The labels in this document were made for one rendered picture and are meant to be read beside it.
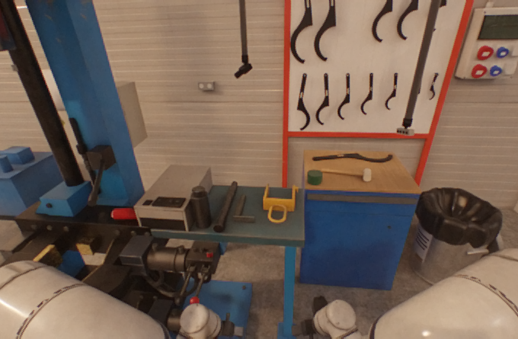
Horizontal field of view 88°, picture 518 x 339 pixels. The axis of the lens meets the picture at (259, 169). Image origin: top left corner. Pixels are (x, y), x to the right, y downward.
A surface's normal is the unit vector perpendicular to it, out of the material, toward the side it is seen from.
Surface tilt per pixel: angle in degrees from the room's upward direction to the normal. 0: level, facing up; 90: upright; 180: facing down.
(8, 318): 39
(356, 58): 90
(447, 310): 29
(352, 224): 90
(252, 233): 0
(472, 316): 17
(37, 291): 5
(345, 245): 90
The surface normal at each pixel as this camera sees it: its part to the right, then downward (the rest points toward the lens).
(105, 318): 0.56, -0.78
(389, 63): -0.12, 0.48
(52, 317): -0.07, -0.74
